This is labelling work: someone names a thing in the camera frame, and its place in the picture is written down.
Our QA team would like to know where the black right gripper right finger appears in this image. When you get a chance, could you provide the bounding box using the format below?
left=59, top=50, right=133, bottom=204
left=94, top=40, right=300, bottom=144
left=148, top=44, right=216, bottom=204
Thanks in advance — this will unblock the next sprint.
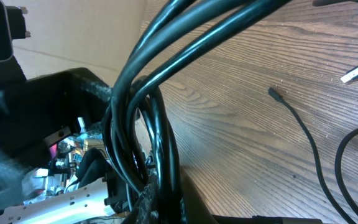
left=180, top=168, right=324, bottom=224

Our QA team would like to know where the thick black usb cable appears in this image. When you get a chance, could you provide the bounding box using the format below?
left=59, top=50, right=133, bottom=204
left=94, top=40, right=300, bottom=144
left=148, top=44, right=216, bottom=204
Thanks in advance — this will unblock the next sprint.
left=101, top=0, right=291, bottom=224

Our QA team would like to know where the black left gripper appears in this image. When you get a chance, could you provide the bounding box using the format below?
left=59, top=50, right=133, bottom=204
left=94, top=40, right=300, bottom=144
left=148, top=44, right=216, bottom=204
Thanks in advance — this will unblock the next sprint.
left=0, top=68, right=111, bottom=162

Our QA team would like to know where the cardboard back panel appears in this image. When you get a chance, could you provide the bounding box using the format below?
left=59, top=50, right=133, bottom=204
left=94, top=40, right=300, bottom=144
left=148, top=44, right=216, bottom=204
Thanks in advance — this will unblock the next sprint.
left=4, top=0, right=146, bottom=85

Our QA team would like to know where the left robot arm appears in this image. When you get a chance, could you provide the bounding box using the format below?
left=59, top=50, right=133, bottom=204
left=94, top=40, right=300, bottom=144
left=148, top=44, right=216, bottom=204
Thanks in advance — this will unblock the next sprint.
left=0, top=68, right=127, bottom=223

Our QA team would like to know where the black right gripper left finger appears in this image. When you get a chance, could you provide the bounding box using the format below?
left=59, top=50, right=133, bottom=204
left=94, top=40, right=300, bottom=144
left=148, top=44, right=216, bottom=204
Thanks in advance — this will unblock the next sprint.
left=122, top=184, right=159, bottom=224

